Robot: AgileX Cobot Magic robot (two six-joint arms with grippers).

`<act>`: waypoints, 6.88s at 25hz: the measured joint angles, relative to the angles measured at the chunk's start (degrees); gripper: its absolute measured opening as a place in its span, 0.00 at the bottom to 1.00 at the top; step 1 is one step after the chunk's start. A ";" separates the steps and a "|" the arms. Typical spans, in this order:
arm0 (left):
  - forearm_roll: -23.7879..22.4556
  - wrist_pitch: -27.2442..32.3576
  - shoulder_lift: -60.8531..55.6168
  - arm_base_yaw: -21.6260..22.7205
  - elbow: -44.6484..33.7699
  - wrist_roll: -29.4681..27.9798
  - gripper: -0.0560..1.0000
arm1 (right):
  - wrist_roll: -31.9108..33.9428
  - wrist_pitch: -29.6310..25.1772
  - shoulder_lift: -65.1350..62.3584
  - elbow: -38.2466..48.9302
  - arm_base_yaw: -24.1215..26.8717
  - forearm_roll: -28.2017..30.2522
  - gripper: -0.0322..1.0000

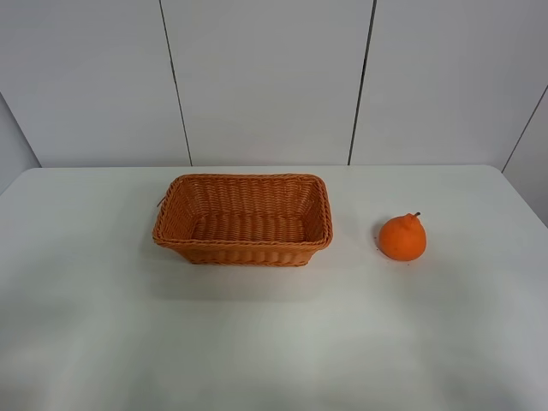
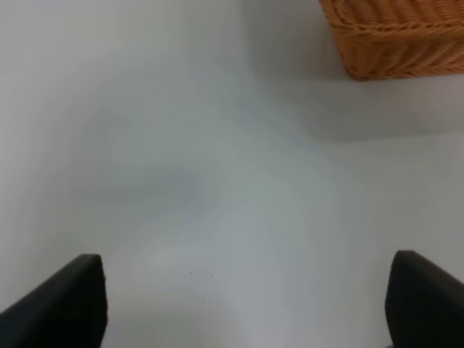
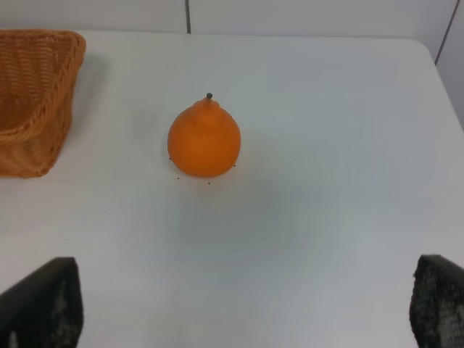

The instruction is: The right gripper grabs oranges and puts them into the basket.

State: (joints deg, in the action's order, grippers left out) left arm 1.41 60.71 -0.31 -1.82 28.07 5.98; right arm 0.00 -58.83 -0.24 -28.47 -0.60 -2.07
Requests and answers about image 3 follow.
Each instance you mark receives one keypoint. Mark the orange with knobbed top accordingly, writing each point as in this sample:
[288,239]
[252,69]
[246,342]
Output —
[204,140]

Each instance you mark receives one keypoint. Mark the orange wicker basket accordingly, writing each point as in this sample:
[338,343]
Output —
[39,69]

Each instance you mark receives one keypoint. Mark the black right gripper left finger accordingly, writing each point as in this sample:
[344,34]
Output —
[44,309]

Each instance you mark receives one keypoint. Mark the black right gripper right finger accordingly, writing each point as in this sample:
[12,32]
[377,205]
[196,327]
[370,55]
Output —
[436,306]

